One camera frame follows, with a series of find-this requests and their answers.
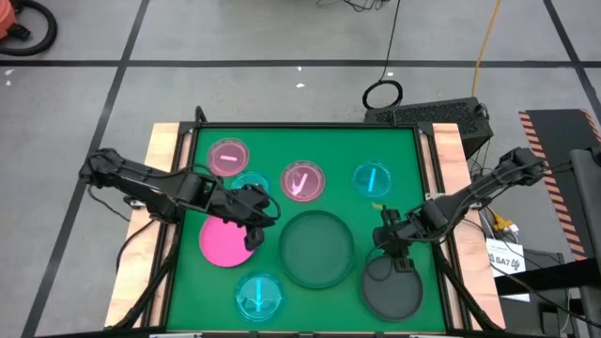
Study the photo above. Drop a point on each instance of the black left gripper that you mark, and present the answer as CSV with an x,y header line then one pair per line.
x,y
235,209

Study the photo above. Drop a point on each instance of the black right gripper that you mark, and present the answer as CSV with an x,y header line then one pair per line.
x,y
399,235

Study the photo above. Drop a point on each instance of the dark grey plastic plate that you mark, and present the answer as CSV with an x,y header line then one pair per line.
x,y
392,296

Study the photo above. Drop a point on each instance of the solid pink plastic plate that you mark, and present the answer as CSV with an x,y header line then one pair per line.
x,y
220,244

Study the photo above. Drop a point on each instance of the pink translucent small plate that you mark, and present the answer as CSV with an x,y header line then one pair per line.
x,y
220,165
291,188

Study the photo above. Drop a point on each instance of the cyan translucent small plate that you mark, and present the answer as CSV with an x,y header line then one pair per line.
x,y
246,305
361,183
249,179

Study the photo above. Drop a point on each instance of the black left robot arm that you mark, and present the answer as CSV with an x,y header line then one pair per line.
x,y
141,180

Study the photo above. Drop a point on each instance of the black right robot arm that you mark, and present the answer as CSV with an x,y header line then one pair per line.
x,y
488,185

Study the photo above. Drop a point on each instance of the small yellow tag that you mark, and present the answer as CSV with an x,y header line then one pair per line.
x,y
377,206

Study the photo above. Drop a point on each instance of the white printed label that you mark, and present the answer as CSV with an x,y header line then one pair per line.
x,y
504,249

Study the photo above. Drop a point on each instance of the green table mat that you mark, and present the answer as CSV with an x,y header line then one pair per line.
x,y
328,150

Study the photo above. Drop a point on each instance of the light wooden board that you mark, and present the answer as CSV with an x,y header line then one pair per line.
x,y
448,145
159,141

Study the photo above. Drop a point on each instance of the black flat bar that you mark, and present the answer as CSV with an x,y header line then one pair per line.
x,y
540,281

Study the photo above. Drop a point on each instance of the black perforated computer case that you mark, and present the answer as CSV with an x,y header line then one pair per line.
x,y
432,115

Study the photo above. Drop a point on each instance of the black ramp with hazard stripes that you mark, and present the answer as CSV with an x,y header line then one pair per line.
x,y
559,136

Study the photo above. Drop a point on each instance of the orange vacuum cleaner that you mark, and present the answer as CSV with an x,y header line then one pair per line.
x,y
5,19

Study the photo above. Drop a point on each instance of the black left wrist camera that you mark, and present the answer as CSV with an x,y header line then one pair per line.
x,y
253,193

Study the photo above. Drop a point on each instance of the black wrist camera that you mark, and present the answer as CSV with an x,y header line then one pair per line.
x,y
253,193
390,216

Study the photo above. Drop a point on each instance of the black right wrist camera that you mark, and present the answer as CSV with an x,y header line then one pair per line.
x,y
390,216

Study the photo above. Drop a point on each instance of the black table frame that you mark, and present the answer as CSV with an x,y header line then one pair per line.
x,y
305,125

